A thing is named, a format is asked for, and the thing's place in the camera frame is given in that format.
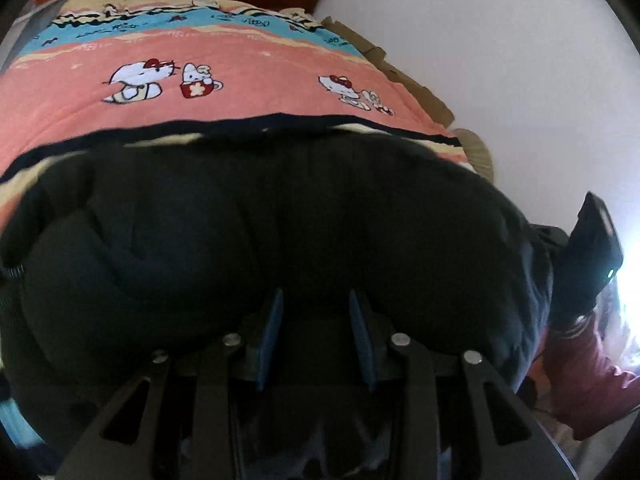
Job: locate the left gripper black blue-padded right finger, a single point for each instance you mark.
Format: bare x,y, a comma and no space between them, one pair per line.
450,418

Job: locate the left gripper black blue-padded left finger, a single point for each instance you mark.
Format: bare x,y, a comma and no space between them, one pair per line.
174,422

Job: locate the black puffer jacket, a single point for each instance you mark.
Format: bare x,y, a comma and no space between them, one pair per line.
120,255

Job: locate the red sleeved forearm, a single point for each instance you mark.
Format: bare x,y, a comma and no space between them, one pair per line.
588,391

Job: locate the beige straw hat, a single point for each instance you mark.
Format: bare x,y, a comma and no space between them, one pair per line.
477,153

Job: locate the brown cardboard beside bed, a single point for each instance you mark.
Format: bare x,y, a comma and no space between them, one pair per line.
431,104

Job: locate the pink Hello Kitty bedspread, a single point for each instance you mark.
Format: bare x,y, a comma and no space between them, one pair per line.
145,72

